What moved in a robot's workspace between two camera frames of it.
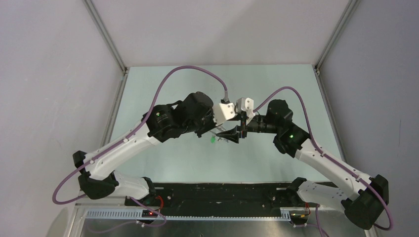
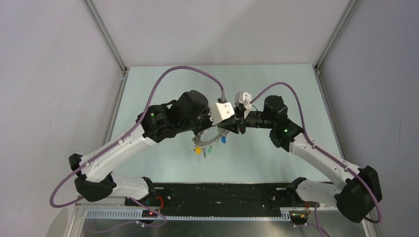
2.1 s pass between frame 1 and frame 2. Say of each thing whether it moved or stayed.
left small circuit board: stayed
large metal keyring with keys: moved
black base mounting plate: stayed
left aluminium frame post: stayed
